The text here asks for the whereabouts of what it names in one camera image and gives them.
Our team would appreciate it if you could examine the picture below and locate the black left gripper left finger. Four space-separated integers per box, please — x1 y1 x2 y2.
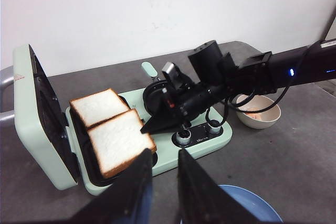
64 148 152 223

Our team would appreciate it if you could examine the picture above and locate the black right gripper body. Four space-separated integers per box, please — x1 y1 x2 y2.
160 40 237 125

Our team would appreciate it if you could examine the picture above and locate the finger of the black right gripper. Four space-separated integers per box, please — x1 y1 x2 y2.
140 109 182 134

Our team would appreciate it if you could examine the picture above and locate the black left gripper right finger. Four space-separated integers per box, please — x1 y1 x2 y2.
178 149 261 223

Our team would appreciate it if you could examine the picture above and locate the white bread slice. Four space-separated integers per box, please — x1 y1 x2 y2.
69 88 130 129
88 109 157 179

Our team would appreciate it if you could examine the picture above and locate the beige ribbed bowl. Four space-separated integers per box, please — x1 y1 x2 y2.
236 95 281 130

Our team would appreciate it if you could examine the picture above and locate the mint green hinged lid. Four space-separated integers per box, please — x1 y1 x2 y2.
13 44 78 190

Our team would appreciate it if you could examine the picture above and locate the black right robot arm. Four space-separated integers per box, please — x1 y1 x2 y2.
141 40 335 134

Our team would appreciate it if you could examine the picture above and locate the left silver control knob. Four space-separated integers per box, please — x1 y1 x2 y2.
176 129 191 146

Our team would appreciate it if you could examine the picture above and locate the silver control knob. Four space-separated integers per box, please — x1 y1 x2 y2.
208 120 222 135
176 129 191 146

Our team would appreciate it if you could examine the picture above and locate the black frying pan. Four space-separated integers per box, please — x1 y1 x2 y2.
141 61 200 120

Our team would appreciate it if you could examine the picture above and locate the right silver control knob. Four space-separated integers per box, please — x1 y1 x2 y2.
208 120 222 135

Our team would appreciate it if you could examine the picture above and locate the blue plate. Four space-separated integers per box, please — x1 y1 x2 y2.
219 185 283 223

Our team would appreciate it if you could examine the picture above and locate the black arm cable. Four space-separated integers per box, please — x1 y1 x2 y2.
204 40 326 130

